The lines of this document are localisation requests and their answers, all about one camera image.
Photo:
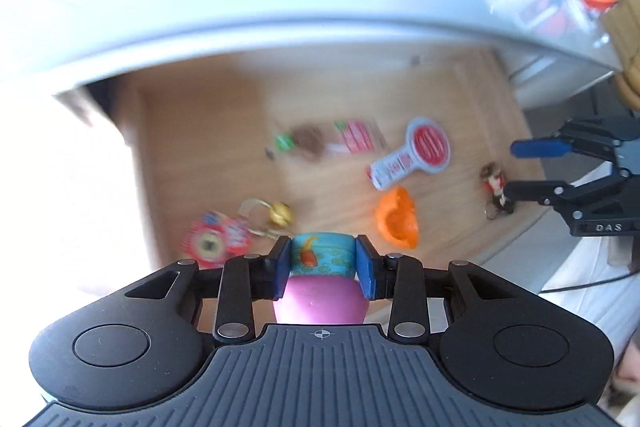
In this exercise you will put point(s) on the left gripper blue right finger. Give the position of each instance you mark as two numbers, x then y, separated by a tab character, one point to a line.
399	279

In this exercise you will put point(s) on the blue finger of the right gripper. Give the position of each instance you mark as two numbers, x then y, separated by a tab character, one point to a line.
561	144
550	194

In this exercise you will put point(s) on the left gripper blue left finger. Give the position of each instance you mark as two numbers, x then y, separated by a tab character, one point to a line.
245	280

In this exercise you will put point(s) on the pink teal egg toy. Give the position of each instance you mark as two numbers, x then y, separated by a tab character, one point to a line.
322	286

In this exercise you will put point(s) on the wooden drawer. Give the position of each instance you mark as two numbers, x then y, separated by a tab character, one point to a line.
211	132

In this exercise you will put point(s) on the red yellow round charm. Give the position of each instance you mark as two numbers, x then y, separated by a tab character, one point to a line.
214	238

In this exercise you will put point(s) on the orange pumpkin half shell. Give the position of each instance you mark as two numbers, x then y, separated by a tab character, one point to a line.
395	218

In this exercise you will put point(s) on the round red white package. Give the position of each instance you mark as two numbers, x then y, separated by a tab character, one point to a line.
412	154

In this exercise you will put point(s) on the red white snack packet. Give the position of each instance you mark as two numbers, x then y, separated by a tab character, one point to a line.
320	140

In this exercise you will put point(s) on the small figure keychain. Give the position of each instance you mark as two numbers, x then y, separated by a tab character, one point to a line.
494	180

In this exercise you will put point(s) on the gold bell keychain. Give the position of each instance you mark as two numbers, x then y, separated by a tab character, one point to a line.
266	219

